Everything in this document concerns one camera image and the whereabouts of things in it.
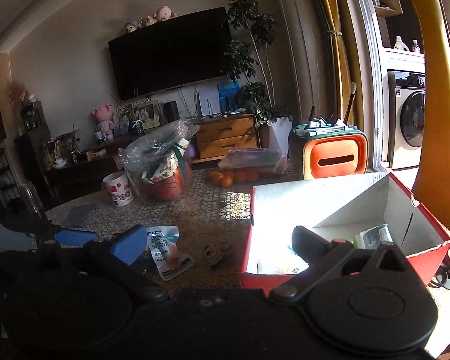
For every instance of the blue folded cloth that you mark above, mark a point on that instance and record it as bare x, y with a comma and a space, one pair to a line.
77, 216

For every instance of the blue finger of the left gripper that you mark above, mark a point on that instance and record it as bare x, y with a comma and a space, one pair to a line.
72, 237

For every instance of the orange green storage stool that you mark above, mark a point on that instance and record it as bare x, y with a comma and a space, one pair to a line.
323, 152

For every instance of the black speaker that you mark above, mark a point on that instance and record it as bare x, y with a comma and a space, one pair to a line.
171, 111

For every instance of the tall green potted plant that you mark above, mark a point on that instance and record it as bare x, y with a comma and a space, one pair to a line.
247, 59

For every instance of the black wall television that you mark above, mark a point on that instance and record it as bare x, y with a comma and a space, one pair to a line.
177, 52

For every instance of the green white packet in box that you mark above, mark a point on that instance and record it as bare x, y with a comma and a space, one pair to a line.
373, 237

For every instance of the white front-load washing machine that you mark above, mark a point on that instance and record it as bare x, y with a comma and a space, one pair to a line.
406, 118

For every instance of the orange tangerine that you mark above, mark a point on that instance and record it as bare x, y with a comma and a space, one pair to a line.
215, 177
240, 176
251, 175
226, 182

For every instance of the wooden drawer cabinet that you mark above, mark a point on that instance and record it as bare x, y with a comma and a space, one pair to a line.
218, 135

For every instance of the yellow chair back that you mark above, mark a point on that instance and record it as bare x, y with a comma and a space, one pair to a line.
432, 183

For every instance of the white snack packet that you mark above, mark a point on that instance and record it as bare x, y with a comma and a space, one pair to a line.
162, 245

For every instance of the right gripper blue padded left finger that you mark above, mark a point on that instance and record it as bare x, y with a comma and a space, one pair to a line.
128, 246

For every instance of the clear plastic bag of goods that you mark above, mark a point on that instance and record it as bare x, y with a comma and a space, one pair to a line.
158, 164

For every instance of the pink pig plush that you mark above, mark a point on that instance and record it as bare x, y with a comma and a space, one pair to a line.
104, 117

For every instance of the framed photo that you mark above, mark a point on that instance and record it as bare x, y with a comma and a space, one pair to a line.
149, 114

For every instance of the glass water bottle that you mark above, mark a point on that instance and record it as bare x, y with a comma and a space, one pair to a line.
32, 200

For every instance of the dark low tv bench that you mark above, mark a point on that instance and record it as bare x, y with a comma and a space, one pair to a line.
85, 177

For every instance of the red white cardboard box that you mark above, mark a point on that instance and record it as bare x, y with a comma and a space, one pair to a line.
336, 208

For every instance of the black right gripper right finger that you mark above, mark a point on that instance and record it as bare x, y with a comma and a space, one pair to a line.
324, 258

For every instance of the clear flat plastic case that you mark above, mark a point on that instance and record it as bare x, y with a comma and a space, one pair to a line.
265, 161

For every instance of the white strawberry mug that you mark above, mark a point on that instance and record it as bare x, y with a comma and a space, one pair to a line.
119, 187

